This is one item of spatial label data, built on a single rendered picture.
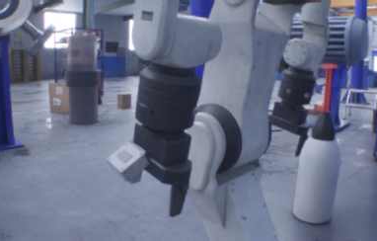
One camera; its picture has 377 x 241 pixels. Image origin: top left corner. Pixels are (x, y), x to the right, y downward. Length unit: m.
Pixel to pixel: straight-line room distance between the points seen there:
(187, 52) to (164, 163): 0.16
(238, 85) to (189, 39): 0.19
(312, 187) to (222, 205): 0.93
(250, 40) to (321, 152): 1.01
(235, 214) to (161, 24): 0.41
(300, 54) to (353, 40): 3.12
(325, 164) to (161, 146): 1.13
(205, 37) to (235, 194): 0.34
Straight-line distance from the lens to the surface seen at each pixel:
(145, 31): 0.37
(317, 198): 1.52
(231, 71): 0.56
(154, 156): 0.43
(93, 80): 3.67
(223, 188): 0.60
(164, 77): 0.38
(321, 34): 0.80
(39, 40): 1.58
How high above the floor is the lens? 0.76
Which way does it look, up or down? 11 degrees down
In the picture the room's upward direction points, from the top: 1 degrees clockwise
